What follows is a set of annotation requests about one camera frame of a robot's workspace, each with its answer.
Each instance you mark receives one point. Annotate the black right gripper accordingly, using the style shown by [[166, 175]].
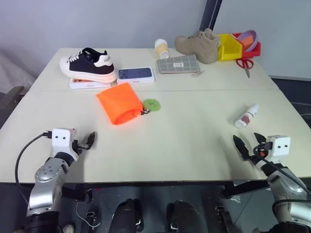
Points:
[[263, 150]]

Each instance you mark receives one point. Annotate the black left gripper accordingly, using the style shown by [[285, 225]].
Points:
[[78, 146]]

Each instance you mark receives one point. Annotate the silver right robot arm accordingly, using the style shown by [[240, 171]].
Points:
[[286, 187]]

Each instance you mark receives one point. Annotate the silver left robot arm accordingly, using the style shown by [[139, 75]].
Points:
[[48, 170]]

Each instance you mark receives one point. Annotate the small white red-label bottle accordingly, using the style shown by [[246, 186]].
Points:
[[246, 116]]

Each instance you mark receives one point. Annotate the white box orange phone print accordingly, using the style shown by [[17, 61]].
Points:
[[82, 84]]

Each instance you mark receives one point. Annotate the green round disc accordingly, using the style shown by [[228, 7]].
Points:
[[152, 104]]

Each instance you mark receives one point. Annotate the black and white sneaker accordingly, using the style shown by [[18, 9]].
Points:
[[87, 65]]

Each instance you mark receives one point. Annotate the white box blue phone print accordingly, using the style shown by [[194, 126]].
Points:
[[136, 75]]

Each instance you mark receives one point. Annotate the dark chair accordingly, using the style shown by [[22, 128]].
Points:
[[11, 102]]

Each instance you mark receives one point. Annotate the red plastic bin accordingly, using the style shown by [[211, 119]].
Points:
[[256, 49]]

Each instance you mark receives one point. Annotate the yellow plastic bin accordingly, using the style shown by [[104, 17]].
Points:
[[229, 47]]

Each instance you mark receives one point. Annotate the orange block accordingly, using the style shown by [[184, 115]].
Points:
[[247, 41]]

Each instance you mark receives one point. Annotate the purple bowl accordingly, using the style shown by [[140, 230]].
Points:
[[252, 38]]

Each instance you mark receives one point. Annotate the grey plaid pouch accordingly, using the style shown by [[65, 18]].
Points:
[[178, 63]]

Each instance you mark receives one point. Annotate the beige suede boot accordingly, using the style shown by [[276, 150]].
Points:
[[199, 46]]

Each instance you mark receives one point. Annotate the white and cream cup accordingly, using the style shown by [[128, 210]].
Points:
[[161, 48]]

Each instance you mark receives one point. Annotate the black vertical pole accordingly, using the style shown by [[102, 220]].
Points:
[[211, 15]]

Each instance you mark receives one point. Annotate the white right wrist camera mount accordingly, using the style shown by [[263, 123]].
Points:
[[279, 145]]

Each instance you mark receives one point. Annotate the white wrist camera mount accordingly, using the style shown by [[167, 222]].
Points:
[[279, 145], [60, 140]]

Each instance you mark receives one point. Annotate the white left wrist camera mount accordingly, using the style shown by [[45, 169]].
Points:
[[60, 140]]

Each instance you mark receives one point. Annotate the black table frame bracket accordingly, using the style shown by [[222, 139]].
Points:
[[243, 189]]

